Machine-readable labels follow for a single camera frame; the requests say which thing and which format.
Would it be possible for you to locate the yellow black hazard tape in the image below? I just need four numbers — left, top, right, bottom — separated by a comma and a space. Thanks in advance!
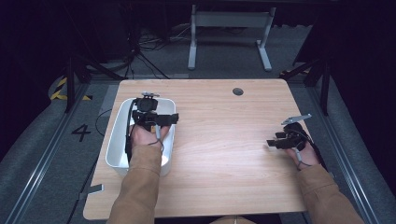
49, 77, 93, 102

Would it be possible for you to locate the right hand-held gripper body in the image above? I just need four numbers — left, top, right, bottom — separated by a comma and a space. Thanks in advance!
280, 113, 313, 151

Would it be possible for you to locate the grey gripper plug cable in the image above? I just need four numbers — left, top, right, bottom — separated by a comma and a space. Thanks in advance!
148, 125, 165, 154
293, 147, 313, 171

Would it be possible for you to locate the black metal stand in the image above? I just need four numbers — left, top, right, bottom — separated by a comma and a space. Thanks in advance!
279, 58, 332, 117
63, 55, 126, 114

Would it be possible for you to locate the grey left gripper plug cable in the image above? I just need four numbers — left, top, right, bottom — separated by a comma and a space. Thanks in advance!
148, 125, 165, 154

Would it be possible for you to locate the grey right gripper plug cable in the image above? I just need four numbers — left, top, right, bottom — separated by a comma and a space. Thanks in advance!
293, 147, 313, 171

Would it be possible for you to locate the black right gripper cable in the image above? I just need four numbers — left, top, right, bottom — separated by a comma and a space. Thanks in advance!
298, 123, 329, 172

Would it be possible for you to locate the person's left hand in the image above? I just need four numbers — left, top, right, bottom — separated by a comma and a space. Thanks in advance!
129, 122, 171, 149

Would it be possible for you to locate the bundle of floor cables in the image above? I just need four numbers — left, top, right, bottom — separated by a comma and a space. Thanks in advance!
123, 23, 194, 79

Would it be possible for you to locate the metal floor rail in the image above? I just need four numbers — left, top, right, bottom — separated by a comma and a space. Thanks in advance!
305, 86, 380, 224
4, 83, 92, 224

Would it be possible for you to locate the grey metal desk frame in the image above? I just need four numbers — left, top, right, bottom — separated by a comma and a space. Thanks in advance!
187, 4, 277, 72

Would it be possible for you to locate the white plastic bin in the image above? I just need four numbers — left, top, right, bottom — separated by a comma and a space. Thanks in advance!
105, 96, 177, 177

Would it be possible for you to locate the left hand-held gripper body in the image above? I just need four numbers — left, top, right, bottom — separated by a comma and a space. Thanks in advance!
132, 91, 163, 131

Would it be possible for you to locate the person's right hand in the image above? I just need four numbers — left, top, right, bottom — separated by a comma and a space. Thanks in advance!
284, 139, 322, 171

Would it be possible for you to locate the thin black floor cable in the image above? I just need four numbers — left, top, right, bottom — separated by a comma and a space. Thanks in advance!
94, 108, 113, 137

